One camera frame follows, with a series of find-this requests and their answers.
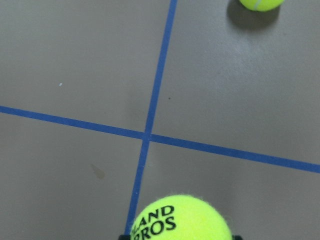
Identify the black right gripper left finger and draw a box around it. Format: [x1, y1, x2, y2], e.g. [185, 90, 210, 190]
[118, 234, 131, 240]

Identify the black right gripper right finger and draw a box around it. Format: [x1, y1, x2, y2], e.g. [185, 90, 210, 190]
[232, 235, 243, 240]

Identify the yellow tennis ball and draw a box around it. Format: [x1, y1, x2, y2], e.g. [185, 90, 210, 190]
[130, 194, 233, 240]
[239, 0, 284, 12]

